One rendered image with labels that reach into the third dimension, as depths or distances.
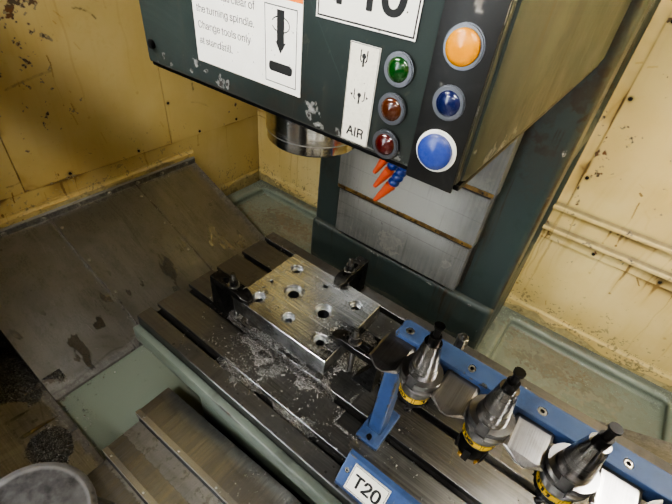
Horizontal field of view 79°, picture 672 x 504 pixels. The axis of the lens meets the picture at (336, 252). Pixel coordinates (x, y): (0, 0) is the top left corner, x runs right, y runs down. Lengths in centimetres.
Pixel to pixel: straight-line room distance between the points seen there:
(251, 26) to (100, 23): 117
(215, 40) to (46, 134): 115
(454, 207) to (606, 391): 90
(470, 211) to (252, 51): 79
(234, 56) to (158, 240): 122
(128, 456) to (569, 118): 125
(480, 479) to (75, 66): 156
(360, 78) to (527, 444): 51
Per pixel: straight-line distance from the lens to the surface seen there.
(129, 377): 142
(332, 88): 41
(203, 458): 109
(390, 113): 37
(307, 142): 64
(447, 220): 116
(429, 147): 35
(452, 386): 66
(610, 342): 173
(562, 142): 105
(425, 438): 97
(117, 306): 152
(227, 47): 50
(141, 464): 116
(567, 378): 168
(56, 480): 48
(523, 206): 112
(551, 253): 158
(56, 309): 153
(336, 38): 40
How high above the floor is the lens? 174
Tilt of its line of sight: 40 degrees down
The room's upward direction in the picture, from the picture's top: 7 degrees clockwise
